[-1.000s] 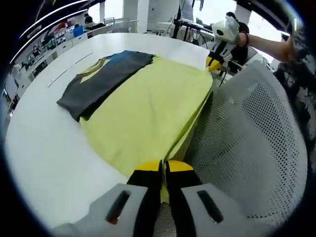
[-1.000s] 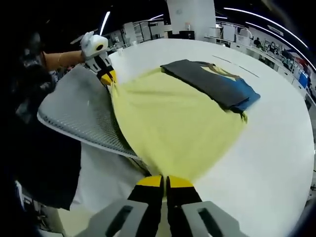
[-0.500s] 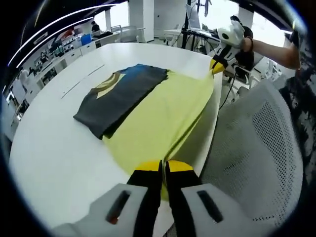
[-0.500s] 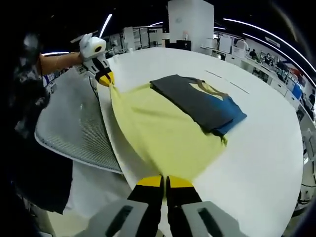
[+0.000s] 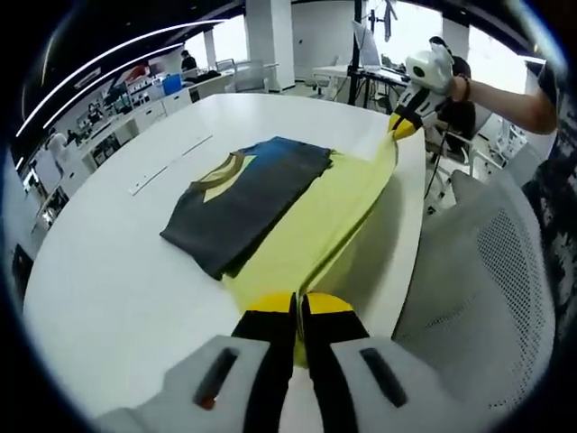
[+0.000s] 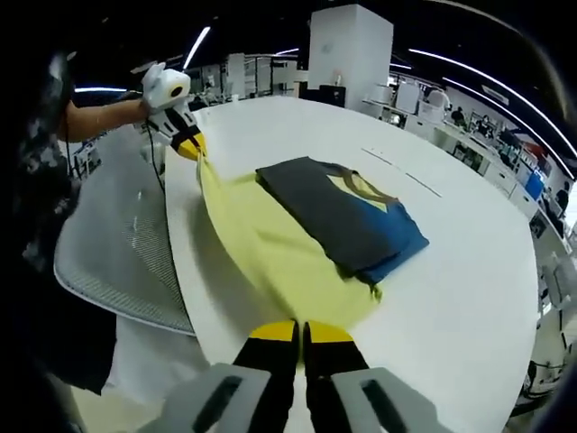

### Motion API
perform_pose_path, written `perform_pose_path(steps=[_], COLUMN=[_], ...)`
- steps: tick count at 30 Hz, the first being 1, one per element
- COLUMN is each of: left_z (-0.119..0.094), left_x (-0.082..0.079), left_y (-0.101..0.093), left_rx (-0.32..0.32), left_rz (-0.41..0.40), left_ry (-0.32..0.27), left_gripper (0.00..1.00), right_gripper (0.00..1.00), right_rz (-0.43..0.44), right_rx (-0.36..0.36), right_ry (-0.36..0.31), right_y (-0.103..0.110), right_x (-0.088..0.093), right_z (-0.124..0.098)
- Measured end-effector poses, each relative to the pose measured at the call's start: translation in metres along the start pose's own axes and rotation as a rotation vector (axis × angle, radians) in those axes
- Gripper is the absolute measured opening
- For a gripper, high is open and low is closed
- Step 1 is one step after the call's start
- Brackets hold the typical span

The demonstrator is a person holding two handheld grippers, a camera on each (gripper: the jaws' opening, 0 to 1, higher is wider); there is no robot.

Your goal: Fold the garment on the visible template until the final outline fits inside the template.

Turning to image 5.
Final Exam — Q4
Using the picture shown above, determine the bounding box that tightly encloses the black tripod stand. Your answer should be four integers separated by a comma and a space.
349, 0, 375, 107

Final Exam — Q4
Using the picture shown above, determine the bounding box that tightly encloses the short ceiling light strip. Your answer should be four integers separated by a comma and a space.
44, 42, 186, 130

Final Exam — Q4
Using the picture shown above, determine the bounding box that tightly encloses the long ceiling light strip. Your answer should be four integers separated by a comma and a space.
15, 18, 226, 137

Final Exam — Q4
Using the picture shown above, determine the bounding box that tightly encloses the open grey laptop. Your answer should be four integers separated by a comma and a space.
351, 20, 383, 69

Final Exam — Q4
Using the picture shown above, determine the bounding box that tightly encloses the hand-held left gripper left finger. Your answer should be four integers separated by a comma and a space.
96, 290, 299, 433

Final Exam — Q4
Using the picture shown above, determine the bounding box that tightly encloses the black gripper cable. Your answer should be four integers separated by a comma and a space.
423, 121, 453, 202

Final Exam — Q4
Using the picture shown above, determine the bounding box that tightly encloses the white template strip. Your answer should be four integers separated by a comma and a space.
128, 134, 214, 196

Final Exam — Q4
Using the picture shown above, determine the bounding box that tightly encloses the person's right hand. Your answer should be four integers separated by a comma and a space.
444, 74, 466, 105

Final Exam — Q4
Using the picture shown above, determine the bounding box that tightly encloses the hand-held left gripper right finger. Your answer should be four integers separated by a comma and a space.
300, 291, 470, 433

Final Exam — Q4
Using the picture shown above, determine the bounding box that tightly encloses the long white counter desk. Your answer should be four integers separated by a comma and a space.
78, 71, 235, 170

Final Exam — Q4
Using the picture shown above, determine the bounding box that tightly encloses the yellow blue grey garment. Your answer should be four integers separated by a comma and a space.
160, 128, 401, 367

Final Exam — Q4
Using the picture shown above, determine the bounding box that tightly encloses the person's dark patterned shirt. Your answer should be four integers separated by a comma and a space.
522, 58, 577, 326

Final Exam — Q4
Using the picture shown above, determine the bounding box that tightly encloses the grey mesh office chair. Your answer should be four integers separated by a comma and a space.
390, 169, 556, 414

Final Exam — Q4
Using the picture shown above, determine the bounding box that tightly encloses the white office chair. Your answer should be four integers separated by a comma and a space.
423, 128, 481, 199

